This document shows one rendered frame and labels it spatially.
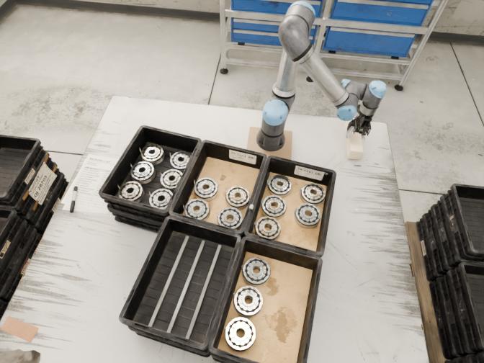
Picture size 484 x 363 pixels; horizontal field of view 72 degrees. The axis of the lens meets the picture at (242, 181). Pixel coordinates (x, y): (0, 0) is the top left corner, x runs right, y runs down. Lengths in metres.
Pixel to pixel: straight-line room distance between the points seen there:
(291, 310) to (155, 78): 2.61
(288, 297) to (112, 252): 0.76
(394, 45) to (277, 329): 2.61
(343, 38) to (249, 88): 0.90
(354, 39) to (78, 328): 2.80
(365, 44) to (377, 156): 1.52
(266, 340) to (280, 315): 0.10
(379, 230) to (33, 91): 3.07
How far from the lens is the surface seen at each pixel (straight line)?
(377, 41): 3.23
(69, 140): 3.03
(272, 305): 1.27
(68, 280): 1.57
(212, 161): 1.55
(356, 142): 1.81
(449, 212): 2.14
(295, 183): 1.51
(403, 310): 1.55
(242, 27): 3.11
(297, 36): 1.38
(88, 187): 1.76
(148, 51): 3.73
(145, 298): 1.31
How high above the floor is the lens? 2.05
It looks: 56 degrees down
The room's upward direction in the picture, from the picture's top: 3 degrees clockwise
